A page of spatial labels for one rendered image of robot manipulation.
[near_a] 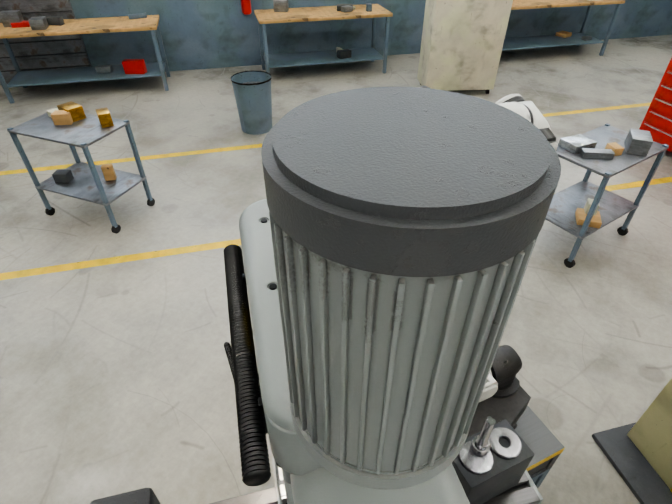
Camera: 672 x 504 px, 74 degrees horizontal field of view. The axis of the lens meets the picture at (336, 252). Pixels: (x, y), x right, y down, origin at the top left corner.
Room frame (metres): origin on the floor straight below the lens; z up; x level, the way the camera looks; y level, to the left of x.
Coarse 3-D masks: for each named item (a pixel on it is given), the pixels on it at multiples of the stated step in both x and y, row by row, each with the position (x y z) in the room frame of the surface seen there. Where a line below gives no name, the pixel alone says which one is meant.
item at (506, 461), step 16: (480, 432) 0.68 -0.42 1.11; (496, 432) 0.67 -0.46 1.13; (512, 432) 0.67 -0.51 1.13; (464, 448) 0.62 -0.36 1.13; (496, 448) 0.62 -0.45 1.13; (512, 448) 0.62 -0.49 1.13; (528, 448) 0.63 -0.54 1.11; (464, 464) 0.58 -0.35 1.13; (480, 464) 0.58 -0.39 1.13; (496, 464) 0.58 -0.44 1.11; (512, 464) 0.58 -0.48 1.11; (528, 464) 0.61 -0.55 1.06; (464, 480) 0.55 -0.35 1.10; (480, 480) 0.54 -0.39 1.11; (496, 480) 0.56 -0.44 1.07; (512, 480) 0.59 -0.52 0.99; (480, 496) 0.54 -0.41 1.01
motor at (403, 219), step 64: (320, 128) 0.30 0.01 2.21; (384, 128) 0.30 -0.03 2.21; (448, 128) 0.30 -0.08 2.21; (512, 128) 0.30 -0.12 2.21; (320, 192) 0.22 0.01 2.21; (384, 192) 0.21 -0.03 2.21; (448, 192) 0.21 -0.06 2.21; (512, 192) 0.21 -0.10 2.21; (320, 256) 0.21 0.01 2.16; (384, 256) 0.19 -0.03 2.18; (448, 256) 0.19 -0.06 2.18; (512, 256) 0.21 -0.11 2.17; (320, 320) 0.21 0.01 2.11; (384, 320) 0.20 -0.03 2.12; (448, 320) 0.19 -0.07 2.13; (320, 384) 0.22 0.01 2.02; (384, 384) 0.19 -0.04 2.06; (448, 384) 0.20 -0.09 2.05; (320, 448) 0.22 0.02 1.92; (384, 448) 0.19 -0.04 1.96; (448, 448) 0.21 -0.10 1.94
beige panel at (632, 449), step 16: (656, 400) 1.25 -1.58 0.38; (656, 416) 1.21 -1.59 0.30; (608, 432) 1.28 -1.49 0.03; (624, 432) 1.28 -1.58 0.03; (640, 432) 1.22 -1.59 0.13; (656, 432) 1.17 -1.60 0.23; (608, 448) 1.19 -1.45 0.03; (624, 448) 1.19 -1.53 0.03; (640, 448) 1.17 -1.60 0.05; (656, 448) 1.12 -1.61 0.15; (624, 464) 1.10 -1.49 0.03; (640, 464) 1.10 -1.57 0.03; (656, 464) 1.08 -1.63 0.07; (624, 480) 1.03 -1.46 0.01; (640, 480) 1.02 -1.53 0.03; (656, 480) 1.02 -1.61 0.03; (640, 496) 0.94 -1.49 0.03; (656, 496) 0.94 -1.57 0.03
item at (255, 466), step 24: (240, 264) 0.63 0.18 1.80; (240, 288) 0.56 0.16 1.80; (240, 312) 0.50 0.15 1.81; (240, 336) 0.45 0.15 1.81; (240, 360) 0.41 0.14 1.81; (240, 384) 0.37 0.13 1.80; (240, 408) 0.33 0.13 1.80; (240, 432) 0.30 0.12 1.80; (264, 432) 0.30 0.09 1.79; (240, 456) 0.27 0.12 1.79; (264, 456) 0.27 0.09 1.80; (264, 480) 0.25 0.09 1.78
